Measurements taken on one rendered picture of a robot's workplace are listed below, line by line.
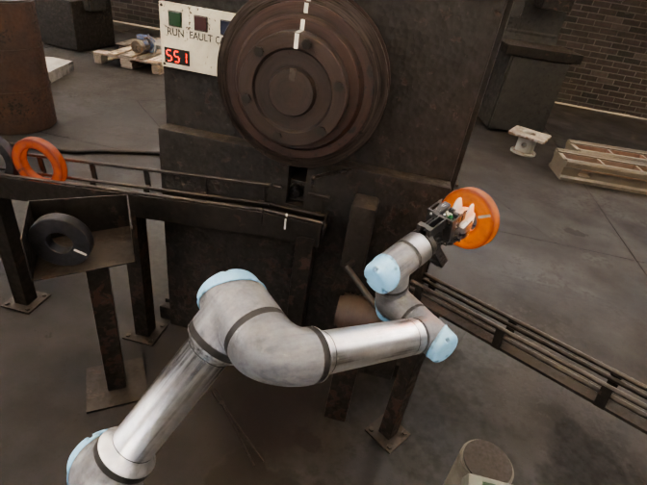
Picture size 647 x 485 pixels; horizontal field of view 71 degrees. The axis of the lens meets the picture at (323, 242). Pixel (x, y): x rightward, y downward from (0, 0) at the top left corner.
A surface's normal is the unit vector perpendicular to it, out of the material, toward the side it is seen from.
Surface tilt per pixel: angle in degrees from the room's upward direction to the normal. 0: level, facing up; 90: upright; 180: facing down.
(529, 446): 0
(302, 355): 46
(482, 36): 90
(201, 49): 90
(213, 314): 57
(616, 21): 90
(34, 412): 0
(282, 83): 90
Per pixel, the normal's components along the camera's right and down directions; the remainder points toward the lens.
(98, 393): 0.13, -0.83
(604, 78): -0.21, 0.51
